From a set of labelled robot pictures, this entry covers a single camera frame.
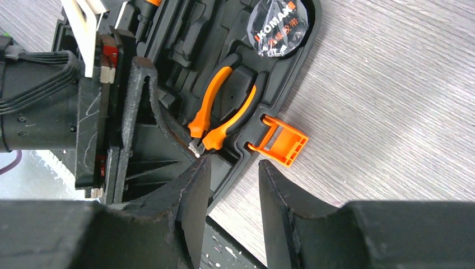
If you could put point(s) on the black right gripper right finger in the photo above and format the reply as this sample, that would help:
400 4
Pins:
302 231

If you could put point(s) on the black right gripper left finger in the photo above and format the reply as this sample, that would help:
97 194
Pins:
163 229

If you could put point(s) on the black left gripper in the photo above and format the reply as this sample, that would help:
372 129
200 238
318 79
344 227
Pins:
47 103

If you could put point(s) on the black plastic tool case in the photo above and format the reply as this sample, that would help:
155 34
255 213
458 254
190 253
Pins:
166 82

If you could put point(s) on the orange handled pliers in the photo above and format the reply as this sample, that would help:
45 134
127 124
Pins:
229 94

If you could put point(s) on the small round tape measure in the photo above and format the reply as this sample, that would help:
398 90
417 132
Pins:
276 28

